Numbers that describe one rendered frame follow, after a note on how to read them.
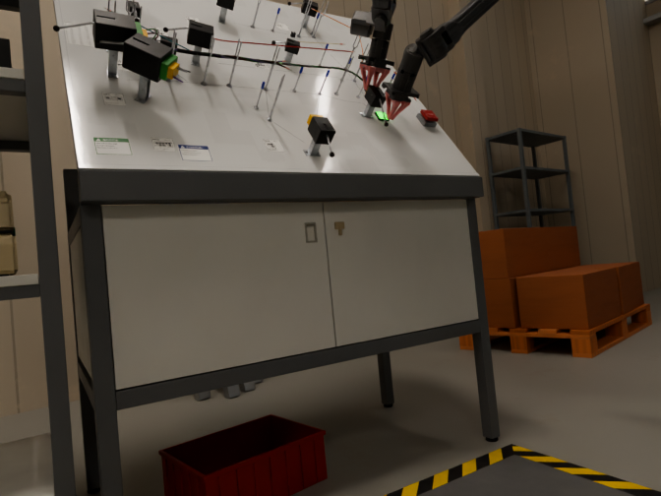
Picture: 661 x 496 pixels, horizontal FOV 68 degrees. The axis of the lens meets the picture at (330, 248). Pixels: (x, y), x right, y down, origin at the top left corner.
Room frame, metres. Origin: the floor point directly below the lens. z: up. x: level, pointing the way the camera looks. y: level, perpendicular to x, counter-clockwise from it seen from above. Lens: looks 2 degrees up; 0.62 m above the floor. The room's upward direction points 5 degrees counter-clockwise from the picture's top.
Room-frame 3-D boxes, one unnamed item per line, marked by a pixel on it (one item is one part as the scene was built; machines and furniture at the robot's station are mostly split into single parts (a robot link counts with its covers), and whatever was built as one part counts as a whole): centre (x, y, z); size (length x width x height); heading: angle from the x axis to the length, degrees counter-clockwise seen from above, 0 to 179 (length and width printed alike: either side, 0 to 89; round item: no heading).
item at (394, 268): (1.46, -0.22, 0.60); 0.55 x 0.03 x 0.39; 121
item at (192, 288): (1.19, 0.25, 0.60); 0.55 x 0.02 x 0.39; 121
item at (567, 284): (3.32, -1.49, 0.37); 1.27 x 0.90 x 0.75; 129
